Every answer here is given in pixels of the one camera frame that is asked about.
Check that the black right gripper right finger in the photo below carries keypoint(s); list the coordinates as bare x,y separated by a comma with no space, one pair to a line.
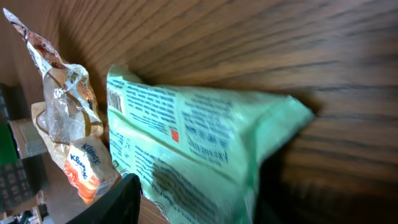
264,214

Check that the dried mushroom pouch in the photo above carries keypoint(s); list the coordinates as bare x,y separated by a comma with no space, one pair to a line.
70,109

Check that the teal wet wipes pack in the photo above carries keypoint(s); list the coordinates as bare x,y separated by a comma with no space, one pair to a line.
197,151

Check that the orange Kleenex tissue pack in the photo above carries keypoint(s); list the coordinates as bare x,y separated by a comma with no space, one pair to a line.
89,168

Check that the green lid jar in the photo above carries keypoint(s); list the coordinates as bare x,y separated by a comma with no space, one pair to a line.
20,140

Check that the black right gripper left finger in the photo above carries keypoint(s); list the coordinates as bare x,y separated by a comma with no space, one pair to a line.
120,205

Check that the dark plastic mesh basket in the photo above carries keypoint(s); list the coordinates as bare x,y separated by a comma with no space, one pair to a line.
20,181

